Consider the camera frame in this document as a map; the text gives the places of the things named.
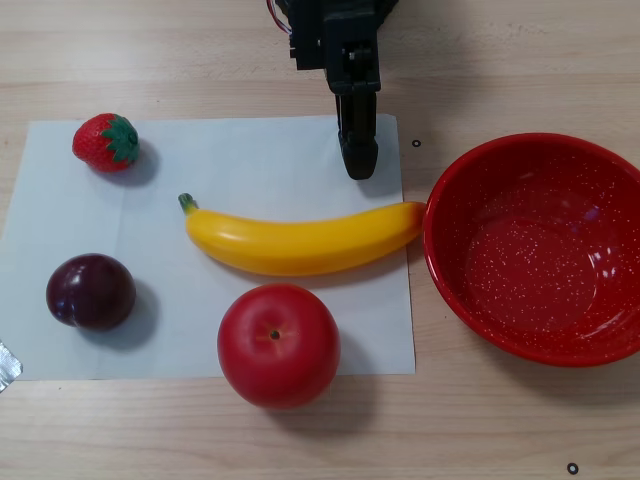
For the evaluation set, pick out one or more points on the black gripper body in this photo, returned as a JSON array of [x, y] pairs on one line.
[[353, 75]]

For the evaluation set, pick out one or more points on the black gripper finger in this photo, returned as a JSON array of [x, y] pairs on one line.
[[362, 140], [341, 125]]

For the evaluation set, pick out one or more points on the yellow plastic banana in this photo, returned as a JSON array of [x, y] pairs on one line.
[[300, 245]]

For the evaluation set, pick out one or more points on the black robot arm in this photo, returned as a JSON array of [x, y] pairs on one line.
[[386, 6]]

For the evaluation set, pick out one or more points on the red speckled enamel bowl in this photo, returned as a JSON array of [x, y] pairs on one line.
[[530, 280]]

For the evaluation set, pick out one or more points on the white paper sheet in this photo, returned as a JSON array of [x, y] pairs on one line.
[[240, 165]]

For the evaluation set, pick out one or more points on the red plastic apple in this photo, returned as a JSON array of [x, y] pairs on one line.
[[280, 350]]

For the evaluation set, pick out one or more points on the red plastic strawberry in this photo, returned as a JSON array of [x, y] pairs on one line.
[[95, 145]]

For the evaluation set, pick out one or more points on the dark purple plastic plum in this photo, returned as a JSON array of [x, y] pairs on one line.
[[90, 292]]

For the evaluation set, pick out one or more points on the silver duct tape piece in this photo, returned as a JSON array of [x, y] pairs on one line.
[[7, 367]]

